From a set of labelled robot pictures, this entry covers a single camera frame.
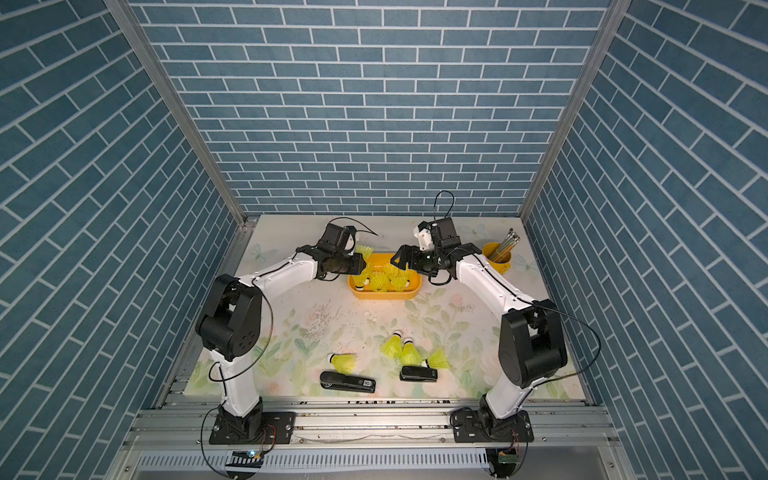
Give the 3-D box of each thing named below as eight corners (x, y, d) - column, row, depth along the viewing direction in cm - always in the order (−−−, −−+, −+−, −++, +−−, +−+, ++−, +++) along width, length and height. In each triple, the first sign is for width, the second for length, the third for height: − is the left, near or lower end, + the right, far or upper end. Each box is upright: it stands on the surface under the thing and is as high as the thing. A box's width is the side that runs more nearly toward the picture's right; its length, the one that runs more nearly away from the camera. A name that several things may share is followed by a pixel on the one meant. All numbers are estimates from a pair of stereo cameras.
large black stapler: (322, 387, 82) (318, 381, 78) (325, 376, 84) (322, 369, 80) (374, 394, 81) (373, 389, 77) (376, 383, 83) (375, 376, 79)
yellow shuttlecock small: (381, 350, 89) (381, 347, 87) (395, 332, 93) (395, 328, 91) (397, 361, 87) (397, 358, 85) (410, 342, 91) (410, 339, 89)
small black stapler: (399, 381, 83) (399, 378, 80) (399, 369, 85) (399, 365, 83) (436, 381, 83) (437, 378, 81) (435, 369, 85) (436, 365, 83)
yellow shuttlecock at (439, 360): (433, 375, 84) (434, 370, 80) (426, 359, 87) (427, 353, 83) (447, 368, 85) (450, 363, 82) (440, 353, 88) (442, 347, 84)
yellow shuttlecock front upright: (401, 366, 86) (401, 363, 84) (401, 342, 91) (401, 338, 88) (421, 366, 86) (422, 363, 84) (420, 342, 91) (421, 338, 88)
